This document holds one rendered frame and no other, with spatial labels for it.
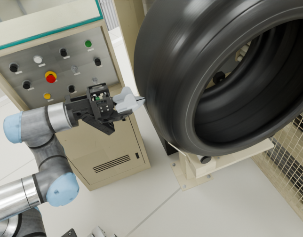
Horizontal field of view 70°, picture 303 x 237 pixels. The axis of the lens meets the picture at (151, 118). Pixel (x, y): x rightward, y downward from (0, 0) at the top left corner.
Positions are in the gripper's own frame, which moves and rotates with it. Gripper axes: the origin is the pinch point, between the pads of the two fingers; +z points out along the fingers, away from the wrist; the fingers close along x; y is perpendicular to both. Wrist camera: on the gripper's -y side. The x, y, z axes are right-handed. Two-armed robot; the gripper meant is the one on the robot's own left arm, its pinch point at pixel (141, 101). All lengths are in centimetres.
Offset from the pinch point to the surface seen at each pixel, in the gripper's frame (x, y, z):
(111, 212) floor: 27, -125, -27
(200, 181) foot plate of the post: 23, -116, 45
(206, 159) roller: -9.1, -27.9, 20.1
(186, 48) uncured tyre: -9.2, 19.2, 8.7
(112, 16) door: 350, -97, 44
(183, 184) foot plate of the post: 26, -117, 31
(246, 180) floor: 10, -113, 77
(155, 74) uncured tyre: -5.5, 12.2, 3.0
